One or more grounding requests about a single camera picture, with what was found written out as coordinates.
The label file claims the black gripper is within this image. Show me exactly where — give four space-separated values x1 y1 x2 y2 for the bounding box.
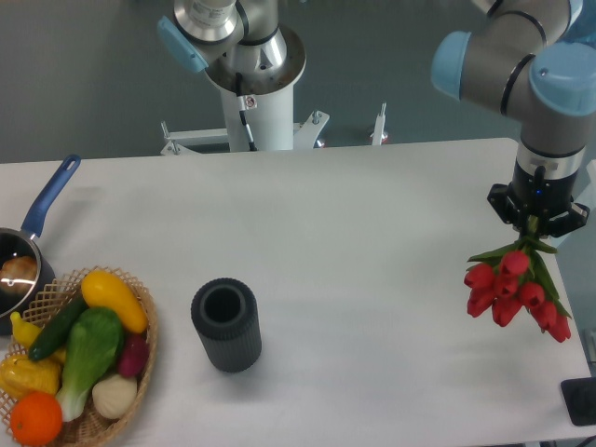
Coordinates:
487 156 587 237

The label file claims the red tulip bouquet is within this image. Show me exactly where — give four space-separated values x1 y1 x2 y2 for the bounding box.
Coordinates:
463 216 572 343

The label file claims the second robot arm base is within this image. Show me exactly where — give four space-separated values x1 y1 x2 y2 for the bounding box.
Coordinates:
156 1 306 96

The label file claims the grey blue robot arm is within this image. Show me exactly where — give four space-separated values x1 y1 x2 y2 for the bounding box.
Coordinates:
431 1 595 237

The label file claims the dark grey ribbed vase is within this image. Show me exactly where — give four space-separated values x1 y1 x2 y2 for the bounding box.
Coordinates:
191 278 262 373

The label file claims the black device at edge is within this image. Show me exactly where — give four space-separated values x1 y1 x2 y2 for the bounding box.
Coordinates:
561 377 596 427

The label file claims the yellow squash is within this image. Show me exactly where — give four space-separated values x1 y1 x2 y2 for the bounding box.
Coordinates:
80 270 149 334

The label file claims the green bok choy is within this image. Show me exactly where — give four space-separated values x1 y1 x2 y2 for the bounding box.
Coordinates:
56 307 124 423

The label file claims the white garlic bulb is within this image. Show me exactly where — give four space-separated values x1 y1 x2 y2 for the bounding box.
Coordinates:
92 373 137 420

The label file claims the green cucumber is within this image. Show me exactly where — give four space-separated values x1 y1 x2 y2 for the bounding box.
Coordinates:
28 293 88 361

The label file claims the woven wicker basket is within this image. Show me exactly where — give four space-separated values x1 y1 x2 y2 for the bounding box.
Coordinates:
22 266 158 446

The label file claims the brown bread roll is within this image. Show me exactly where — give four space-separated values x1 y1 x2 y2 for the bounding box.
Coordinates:
1 256 37 296

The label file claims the yellow banana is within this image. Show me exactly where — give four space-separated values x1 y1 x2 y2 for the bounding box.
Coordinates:
9 312 66 365

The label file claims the orange fruit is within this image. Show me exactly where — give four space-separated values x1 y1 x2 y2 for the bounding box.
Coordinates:
9 392 62 446

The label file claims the yellow bell pepper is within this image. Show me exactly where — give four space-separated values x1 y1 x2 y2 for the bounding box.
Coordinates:
1 354 61 400

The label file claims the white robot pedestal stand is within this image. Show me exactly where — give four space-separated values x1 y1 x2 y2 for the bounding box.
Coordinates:
159 83 390 157

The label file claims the black cable on pedestal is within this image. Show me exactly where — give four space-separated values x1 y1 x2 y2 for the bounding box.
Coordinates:
234 72 258 152

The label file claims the blue handled saucepan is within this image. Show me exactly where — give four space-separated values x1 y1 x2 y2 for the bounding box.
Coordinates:
1 155 81 336

